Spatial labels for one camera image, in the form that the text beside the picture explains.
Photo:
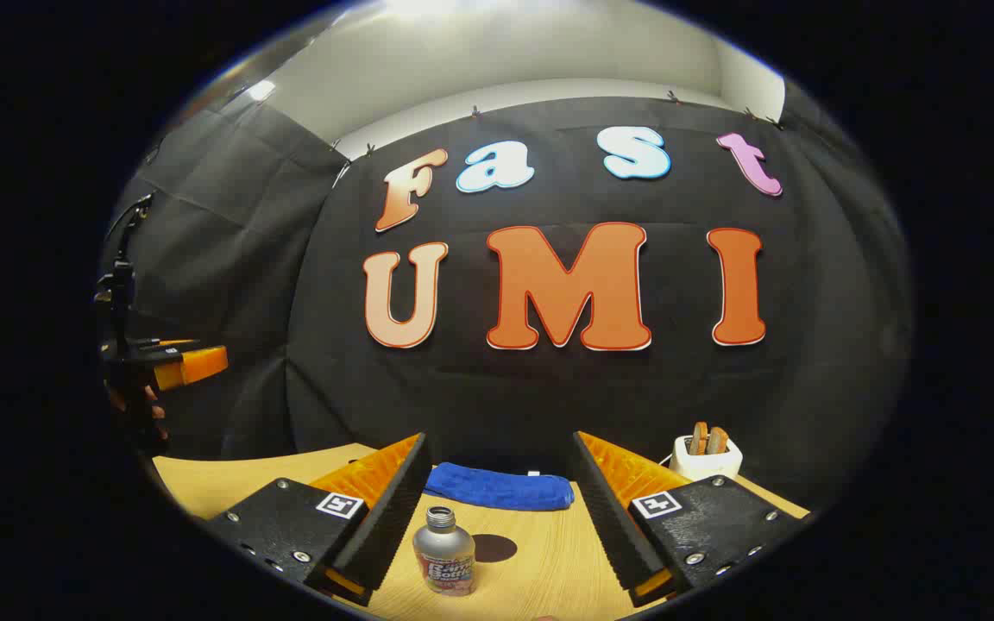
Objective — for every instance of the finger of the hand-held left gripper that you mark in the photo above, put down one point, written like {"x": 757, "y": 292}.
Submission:
{"x": 199, "y": 364}
{"x": 178, "y": 343}

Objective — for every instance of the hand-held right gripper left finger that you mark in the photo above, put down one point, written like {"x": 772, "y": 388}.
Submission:
{"x": 393, "y": 517}

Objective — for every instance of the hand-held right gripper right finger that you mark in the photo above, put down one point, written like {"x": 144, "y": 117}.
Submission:
{"x": 609, "y": 517}

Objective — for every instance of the silver water bottle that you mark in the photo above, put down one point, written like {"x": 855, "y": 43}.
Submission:
{"x": 443, "y": 556}

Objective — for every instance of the dark round coaster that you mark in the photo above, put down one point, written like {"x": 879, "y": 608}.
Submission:
{"x": 497, "y": 548}

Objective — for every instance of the blue towel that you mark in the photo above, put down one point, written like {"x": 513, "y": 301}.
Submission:
{"x": 497, "y": 487}

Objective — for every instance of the white toaster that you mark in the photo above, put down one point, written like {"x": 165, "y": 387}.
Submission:
{"x": 704, "y": 466}

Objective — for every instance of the toast slice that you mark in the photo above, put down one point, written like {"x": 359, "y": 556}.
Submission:
{"x": 700, "y": 438}
{"x": 718, "y": 441}

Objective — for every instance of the black backdrop cloth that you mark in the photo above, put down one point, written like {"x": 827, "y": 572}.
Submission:
{"x": 549, "y": 405}

